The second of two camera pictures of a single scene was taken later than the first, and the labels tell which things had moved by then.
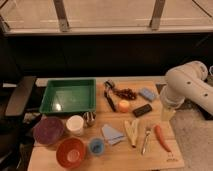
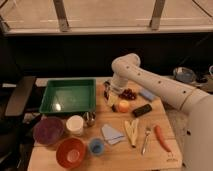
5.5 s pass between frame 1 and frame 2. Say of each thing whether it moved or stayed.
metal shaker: stayed
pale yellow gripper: moved
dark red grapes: stayed
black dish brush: stayed
